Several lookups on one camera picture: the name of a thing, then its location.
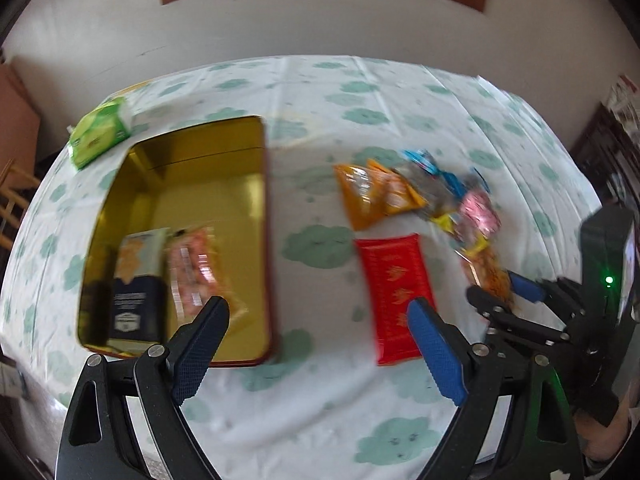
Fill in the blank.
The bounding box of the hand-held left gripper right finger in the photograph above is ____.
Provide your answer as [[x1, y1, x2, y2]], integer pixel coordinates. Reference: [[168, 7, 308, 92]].
[[406, 297, 587, 480]]

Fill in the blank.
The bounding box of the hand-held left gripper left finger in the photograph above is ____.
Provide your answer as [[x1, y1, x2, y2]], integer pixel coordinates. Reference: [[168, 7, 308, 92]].
[[54, 296, 231, 480]]

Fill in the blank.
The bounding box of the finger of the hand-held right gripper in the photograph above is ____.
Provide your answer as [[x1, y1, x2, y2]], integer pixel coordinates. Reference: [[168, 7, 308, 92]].
[[466, 284, 572, 346], [506, 269, 585, 313]]

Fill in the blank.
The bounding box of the orange patterned snack packet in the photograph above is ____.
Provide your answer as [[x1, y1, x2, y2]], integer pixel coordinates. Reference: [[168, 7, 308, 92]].
[[461, 246, 517, 313]]

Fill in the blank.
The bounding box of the gold tin box red outside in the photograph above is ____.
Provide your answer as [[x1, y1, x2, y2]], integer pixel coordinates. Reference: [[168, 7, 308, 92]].
[[76, 115, 275, 367]]

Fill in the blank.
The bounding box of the blue edged clear snack packet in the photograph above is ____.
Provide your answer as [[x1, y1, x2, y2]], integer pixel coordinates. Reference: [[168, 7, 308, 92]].
[[441, 169, 489, 197], [404, 148, 440, 177]]

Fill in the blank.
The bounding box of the person's right forearm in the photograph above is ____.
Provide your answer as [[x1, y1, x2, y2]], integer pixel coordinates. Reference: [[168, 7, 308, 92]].
[[574, 400, 640, 480]]

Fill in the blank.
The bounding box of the red flat snack packet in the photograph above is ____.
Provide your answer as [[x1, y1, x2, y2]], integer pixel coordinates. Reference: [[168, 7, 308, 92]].
[[354, 233, 440, 367]]

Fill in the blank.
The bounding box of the dark blue snack box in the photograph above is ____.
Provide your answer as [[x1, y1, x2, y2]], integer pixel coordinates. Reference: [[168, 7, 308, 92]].
[[107, 229, 172, 350]]

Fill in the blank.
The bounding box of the pink white snack packet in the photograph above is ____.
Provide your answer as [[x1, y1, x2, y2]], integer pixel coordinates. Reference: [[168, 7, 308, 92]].
[[459, 189, 502, 237]]

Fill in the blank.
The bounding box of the yellow snack packet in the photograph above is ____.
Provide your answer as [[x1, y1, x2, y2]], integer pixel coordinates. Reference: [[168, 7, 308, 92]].
[[431, 211, 490, 257]]

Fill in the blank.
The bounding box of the clear grey snack packet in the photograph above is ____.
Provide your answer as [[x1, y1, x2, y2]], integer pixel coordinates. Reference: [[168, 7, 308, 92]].
[[395, 160, 458, 222]]

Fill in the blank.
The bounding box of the dark wooden cabinet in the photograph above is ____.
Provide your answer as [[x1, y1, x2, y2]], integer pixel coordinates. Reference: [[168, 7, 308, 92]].
[[570, 102, 640, 213]]

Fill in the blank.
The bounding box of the small orange snack packet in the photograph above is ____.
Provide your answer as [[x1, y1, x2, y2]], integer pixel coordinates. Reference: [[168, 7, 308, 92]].
[[366, 159, 427, 217]]

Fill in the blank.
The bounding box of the large orange snack packet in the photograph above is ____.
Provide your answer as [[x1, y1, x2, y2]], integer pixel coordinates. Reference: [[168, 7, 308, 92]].
[[334, 162, 388, 232]]

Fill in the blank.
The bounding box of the white red paper stack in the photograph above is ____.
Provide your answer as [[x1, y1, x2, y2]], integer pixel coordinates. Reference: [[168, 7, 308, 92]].
[[606, 75, 640, 128]]

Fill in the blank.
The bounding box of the wooden chair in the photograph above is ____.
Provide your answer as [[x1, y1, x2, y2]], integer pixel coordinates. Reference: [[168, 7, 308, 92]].
[[0, 159, 42, 253]]

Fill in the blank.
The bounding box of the green tissue pack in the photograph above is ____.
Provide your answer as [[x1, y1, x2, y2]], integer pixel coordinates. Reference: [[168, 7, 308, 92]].
[[68, 97, 132, 170]]

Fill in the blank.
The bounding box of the cloud print tablecloth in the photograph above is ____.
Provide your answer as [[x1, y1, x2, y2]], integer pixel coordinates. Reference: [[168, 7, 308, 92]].
[[0, 55, 608, 480]]

